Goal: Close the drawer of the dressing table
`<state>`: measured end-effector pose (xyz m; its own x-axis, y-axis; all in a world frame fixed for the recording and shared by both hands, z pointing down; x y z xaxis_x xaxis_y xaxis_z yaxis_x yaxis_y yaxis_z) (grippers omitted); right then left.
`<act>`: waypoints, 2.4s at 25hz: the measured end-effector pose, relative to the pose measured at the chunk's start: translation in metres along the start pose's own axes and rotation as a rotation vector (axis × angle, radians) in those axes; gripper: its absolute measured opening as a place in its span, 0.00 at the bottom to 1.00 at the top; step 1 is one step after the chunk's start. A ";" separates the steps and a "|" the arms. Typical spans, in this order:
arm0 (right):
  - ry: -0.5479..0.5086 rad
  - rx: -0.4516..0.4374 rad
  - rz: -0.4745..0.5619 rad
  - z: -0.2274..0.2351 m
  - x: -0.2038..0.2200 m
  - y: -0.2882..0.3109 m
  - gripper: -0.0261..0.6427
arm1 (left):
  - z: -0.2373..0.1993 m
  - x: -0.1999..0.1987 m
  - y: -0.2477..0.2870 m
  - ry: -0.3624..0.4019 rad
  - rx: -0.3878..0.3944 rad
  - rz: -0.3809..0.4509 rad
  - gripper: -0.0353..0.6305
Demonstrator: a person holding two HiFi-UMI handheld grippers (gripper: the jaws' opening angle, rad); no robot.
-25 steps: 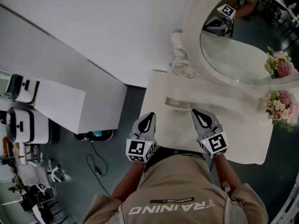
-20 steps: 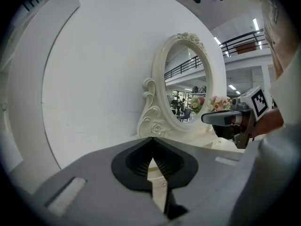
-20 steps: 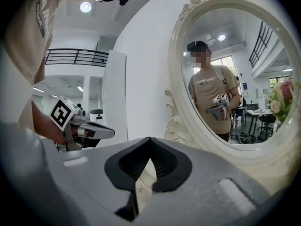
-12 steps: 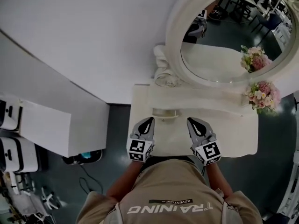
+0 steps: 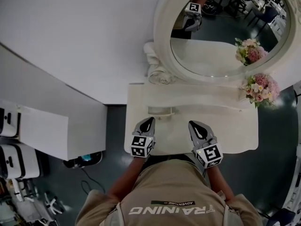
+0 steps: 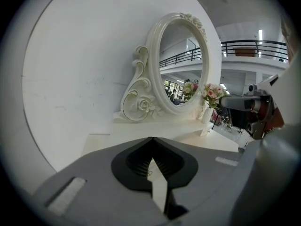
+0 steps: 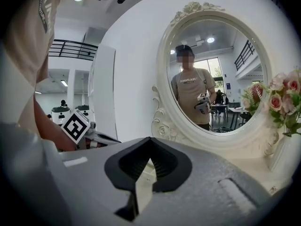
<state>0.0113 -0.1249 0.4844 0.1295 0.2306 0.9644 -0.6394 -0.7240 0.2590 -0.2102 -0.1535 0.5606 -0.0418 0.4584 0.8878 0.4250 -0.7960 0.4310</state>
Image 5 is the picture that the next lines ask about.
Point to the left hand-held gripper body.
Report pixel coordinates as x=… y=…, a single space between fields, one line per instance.
x=141 y=146

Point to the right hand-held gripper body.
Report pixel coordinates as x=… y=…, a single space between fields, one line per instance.
x=210 y=154

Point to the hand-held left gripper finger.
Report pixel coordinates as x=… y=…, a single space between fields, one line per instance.
x=139 y=126
x=152 y=129

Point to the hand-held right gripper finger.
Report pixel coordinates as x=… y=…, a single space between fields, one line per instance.
x=193 y=135
x=208 y=132

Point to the person's right forearm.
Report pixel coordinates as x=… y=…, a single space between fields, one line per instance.
x=218 y=185

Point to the person's left forearm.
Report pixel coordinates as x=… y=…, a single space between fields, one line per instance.
x=127 y=180

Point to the white dressing table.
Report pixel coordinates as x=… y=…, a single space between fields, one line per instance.
x=230 y=131

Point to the person's beige shirt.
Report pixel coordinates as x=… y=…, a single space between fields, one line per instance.
x=174 y=192

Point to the pink flower bouquet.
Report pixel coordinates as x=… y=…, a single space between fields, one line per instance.
x=261 y=88

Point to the white cabinet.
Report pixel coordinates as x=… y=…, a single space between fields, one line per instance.
x=47 y=135

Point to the dark blue chair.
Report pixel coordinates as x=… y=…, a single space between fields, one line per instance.
x=283 y=216

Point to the white swivel chair base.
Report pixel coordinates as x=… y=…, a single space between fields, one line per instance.
x=53 y=202

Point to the oval white framed mirror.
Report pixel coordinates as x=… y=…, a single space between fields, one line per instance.
x=162 y=20

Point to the white black equipment case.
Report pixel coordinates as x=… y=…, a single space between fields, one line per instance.
x=21 y=160
x=10 y=123

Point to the white metal frame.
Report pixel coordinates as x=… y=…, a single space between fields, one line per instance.
x=294 y=185

